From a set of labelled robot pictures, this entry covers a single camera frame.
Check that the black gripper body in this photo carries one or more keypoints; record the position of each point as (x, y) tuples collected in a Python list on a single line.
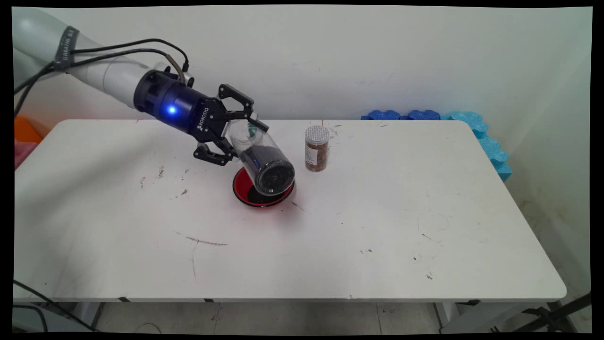
[(174, 106)]

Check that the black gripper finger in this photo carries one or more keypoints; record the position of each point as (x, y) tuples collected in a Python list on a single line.
[(236, 93), (212, 155)]

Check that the clear plastic jar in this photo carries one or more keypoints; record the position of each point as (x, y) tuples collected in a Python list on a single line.
[(257, 141)]

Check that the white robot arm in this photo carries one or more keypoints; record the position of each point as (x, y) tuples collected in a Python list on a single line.
[(108, 75)]

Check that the red bowl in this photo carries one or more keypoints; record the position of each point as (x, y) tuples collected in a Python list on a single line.
[(239, 189)]

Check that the brown spice jar white lid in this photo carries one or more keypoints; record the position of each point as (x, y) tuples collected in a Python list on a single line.
[(317, 156)]

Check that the dark blue foam mat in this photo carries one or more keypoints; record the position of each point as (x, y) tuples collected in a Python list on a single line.
[(384, 114)]

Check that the orange plastic object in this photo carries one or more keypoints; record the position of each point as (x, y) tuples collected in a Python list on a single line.
[(26, 131)]

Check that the pink plastic object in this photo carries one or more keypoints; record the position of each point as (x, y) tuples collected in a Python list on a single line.
[(22, 153)]

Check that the white table leg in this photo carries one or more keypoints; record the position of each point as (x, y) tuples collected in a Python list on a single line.
[(87, 314)]

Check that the light blue foam mat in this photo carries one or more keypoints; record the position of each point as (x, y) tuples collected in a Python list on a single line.
[(472, 123)]

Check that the black tripod legs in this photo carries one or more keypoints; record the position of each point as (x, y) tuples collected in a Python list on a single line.
[(573, 302)]

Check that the white table leg frame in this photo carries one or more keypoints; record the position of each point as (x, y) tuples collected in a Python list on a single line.
[(490, 317)]

